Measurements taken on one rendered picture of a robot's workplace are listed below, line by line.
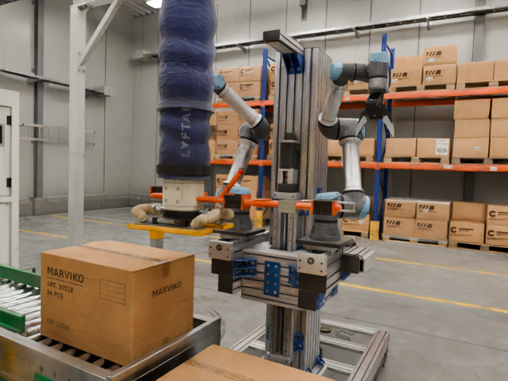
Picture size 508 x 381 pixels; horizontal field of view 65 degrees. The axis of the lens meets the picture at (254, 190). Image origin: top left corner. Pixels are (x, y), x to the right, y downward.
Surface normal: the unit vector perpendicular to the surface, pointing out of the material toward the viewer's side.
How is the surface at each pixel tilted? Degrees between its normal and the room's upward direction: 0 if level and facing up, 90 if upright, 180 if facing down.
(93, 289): 90
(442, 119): 90
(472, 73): 90
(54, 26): 90
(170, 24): 101
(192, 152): 79
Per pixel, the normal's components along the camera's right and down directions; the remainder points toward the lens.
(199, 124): 0.60, -0.30
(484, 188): -0.47, 0.03
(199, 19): 0.56, -0.09
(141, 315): 0.87, 0.06
